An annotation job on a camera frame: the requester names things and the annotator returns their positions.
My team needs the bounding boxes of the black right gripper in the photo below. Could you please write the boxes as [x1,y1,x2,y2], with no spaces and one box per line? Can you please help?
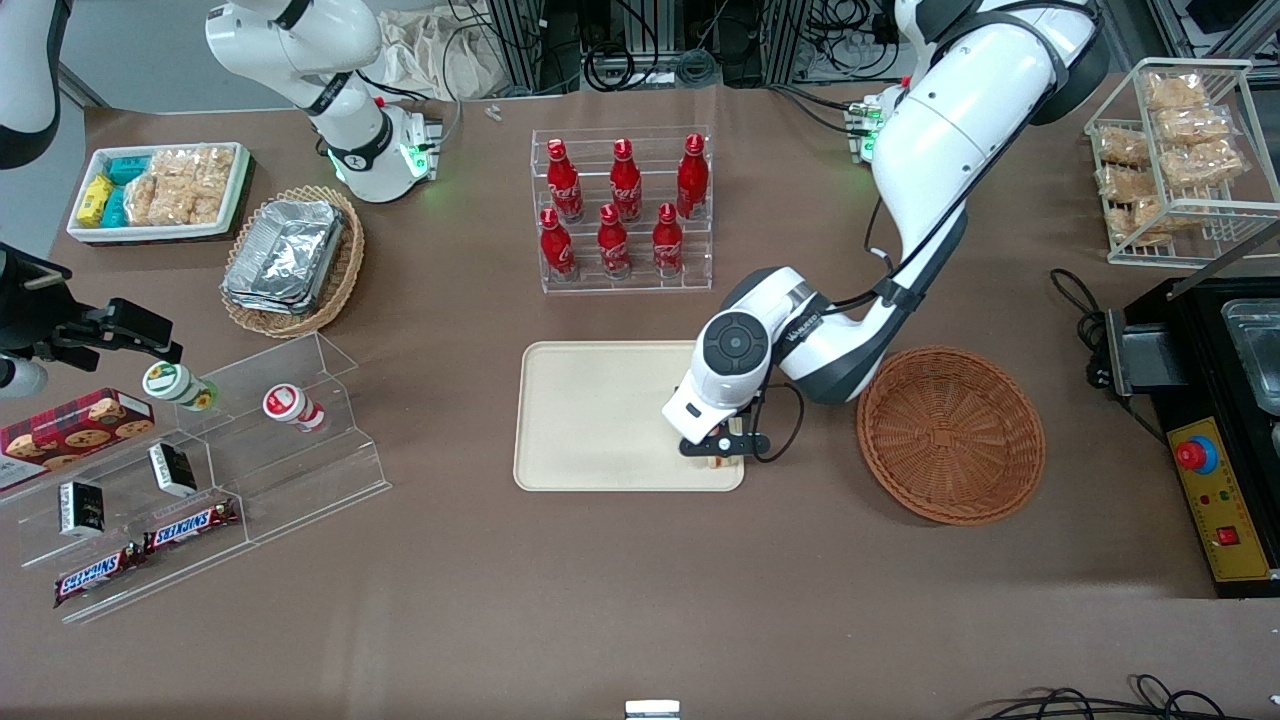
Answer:
[0,243,185,367]

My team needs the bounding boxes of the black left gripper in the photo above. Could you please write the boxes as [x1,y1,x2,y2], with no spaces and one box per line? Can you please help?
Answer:
[679,419,772,461]

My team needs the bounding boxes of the beige plastic tray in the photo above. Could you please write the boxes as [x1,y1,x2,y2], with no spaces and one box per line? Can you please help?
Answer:
[513,341,747,493]

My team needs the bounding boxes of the oval light wicker basket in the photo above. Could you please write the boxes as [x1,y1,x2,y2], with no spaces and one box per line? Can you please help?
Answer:
[219,185,366,340]

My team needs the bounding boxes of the round brown wicker basket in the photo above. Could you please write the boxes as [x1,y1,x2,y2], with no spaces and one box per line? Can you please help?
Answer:
[857,346,1047,527]

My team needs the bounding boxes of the green lid yogurt cup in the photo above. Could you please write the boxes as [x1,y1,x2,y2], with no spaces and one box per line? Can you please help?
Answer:
[142,361,220,412]

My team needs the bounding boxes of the white plastic snack bin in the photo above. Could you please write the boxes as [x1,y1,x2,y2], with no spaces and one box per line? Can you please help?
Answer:
[66,142,252,246]

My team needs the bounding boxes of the red plaid cookie box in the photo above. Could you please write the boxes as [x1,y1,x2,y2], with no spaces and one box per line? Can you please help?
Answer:
[0,387,157,492]

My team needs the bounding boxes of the yellow snack box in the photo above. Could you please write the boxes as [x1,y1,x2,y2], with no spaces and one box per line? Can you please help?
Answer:
[77,174,115,227]

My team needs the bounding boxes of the small black carton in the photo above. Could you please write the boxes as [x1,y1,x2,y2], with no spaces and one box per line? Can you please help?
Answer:
[57,481,107,539]
[148,443,199,498]

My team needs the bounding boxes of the rice cracker pack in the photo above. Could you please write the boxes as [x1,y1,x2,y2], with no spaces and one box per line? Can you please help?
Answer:
[190,147,237,225]
[124,149,198,227]

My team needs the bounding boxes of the stack of foil trays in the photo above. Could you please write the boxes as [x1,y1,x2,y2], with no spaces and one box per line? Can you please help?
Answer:
[222,199,347,317]

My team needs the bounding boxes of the red lid yogurt cup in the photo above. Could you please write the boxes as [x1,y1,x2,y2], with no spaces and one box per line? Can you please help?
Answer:
[262,384,327,434]

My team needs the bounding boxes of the clear acrylic bottle rack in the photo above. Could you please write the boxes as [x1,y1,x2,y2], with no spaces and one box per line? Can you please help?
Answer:
[529,126,714,295]

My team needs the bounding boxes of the Snickers bar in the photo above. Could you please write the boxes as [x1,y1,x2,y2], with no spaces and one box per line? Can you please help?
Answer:
[53,544,147,610]
[143,498,241,555]

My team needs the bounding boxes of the red cola bottle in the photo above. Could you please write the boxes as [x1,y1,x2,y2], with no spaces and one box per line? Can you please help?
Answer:
[596,203,633,280]
[609,138,644,224]
[676,133,710,222]
[651,203,685,278]
[539,207,579,282]
[546,138,585,224]

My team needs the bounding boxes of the clear acrylic stepped shelf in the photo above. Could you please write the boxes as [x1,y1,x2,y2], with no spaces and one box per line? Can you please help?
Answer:
[0,331,393,627]

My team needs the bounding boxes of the white cloth bag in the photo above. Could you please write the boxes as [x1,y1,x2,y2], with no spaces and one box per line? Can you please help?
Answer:
[378,6,503,103]

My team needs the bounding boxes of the bagged fried snack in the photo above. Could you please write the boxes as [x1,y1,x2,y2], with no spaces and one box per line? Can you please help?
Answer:
[1144,71,1208,110]
[1160,140,1247,188]
[1154,107,1232,145]
[1109,197,1173,246]
[1097,164,1153,202]
[1097,127,1152,167]

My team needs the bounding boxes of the black control box yellow panel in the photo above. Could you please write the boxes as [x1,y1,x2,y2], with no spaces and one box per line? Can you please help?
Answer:
[1120,275,1280,600]

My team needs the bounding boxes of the steel pan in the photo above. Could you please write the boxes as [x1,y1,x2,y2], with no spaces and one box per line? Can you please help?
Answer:
[1220,298,1280,417]

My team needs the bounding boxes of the black power cable with plug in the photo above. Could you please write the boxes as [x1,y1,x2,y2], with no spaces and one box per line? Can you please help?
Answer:
[1050,268,1171,447]

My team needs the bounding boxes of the black cable bundle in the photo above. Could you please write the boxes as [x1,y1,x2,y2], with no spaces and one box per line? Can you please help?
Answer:
[583,35,723,93]

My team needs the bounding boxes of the grey metal bracket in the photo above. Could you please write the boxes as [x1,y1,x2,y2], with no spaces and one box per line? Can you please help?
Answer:
[1105,308,1191,398]

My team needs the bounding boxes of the black floor cables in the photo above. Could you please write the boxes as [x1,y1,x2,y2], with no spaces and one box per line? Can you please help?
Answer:
[975,674,1280,720]

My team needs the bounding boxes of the white wire rack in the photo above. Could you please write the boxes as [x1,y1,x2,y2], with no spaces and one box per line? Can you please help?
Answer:
[1084,57,1280,268]

